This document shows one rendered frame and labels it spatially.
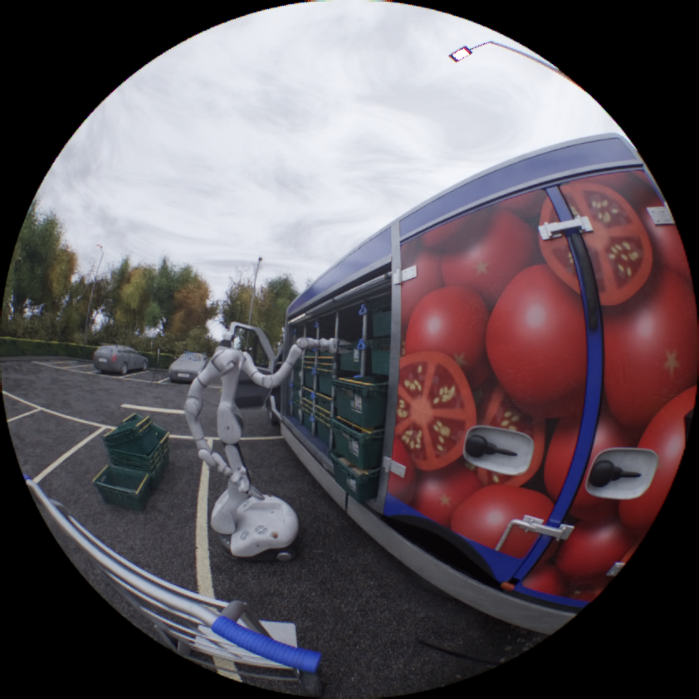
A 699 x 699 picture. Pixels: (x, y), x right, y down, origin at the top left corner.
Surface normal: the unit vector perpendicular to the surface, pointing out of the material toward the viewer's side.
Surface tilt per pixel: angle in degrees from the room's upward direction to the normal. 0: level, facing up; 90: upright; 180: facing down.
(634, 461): 90
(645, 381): 90
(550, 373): 90
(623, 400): 90
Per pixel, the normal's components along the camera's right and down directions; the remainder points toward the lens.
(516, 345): -0.84, -0.07
